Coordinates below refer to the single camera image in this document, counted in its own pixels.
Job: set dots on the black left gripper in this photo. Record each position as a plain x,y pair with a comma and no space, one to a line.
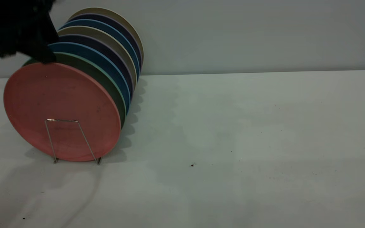
21,22

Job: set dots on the pink round plate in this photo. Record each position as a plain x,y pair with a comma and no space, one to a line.
59,101

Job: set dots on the green round plate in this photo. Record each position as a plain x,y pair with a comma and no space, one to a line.
84,65

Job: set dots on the blue round plate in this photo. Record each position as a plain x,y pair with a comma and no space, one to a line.
87,50
106,27

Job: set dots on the beige round plate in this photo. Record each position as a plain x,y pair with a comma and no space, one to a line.
97,31
106,11

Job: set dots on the navy round plate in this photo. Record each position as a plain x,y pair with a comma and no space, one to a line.
100,44
106,18

